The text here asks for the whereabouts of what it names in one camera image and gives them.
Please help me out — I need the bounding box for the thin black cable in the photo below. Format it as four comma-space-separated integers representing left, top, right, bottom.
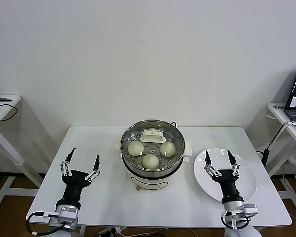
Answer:
0, 103, 18, 121

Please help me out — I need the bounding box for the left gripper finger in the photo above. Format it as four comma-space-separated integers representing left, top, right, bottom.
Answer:
84, 155, 101, 183
59, 147, 77, 177

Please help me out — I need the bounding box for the white power strip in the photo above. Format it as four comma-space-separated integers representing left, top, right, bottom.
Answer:
98, 226, 123, 237

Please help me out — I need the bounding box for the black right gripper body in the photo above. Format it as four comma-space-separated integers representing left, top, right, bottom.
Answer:
212, 168, 244, 204

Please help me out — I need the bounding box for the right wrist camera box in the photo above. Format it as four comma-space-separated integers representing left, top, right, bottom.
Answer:
243, 203, 259, 217

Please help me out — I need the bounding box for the round glass pot lid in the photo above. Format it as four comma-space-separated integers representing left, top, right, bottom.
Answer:
120, 119, 185, 173

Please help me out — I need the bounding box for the white round plate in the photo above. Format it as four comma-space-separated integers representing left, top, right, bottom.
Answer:
193, 148, 258, 205

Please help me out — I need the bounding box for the white electric cooker base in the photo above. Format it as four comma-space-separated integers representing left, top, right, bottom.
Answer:
122, 155, 190, 192

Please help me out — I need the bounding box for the stainless steel steamer basket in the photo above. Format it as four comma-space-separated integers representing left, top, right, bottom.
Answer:
112, 119, 193, 177

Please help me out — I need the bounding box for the black laptop power cable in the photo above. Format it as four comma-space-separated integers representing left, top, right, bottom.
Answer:
256, 120, 296, 167

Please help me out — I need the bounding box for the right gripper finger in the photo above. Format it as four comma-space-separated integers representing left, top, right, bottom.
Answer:
227, 149, 241, 178
203, 150, 222, 179

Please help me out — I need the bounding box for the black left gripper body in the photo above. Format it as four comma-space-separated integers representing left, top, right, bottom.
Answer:
56, 169, 92, 208

